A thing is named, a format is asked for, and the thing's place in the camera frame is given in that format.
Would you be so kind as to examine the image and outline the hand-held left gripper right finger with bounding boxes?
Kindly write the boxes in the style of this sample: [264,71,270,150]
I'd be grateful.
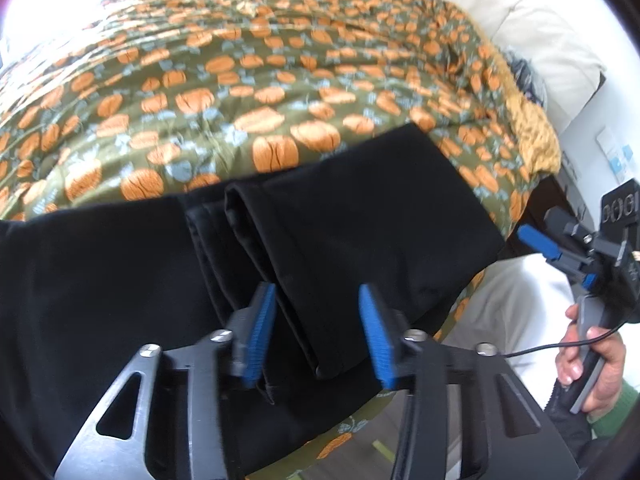
[357,282,581,480]

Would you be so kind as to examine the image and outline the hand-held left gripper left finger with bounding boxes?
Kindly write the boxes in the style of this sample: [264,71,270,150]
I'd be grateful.
[54,281,278,480]

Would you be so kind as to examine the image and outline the black pants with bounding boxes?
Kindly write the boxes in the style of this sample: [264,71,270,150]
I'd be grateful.
[0,122,506,480]

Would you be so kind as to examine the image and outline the person's right forearm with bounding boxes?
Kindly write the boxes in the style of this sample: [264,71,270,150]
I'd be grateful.
[587,375,640,441]

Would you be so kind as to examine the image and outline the person's right hand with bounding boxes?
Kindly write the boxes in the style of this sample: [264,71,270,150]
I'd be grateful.
[555,305,628,413]

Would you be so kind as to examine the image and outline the dark wooden furniture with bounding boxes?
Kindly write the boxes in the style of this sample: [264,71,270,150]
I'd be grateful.
[505,172,601,261]

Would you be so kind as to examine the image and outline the white bed sheet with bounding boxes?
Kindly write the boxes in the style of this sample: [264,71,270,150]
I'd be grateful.
[440,252,586,411]

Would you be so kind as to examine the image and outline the white box with blue label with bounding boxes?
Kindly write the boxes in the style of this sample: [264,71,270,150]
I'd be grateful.
[595,127,636,186]

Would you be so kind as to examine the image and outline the person's black clothing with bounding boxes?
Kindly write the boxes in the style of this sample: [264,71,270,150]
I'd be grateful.
[545,380,640,480]

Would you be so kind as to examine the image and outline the grey patterned cloth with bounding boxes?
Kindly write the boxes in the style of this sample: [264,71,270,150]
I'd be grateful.
[500,45,548,108]

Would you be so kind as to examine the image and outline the white pillow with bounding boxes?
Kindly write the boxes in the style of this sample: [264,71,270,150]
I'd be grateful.
[345,0,608,133]

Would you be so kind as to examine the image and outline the green orange-print blanket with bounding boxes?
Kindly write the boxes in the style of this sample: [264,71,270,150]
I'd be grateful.
[0,0,562,480]

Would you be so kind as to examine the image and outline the thin black cable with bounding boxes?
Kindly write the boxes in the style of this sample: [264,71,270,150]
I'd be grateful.
[500,327,626,359]

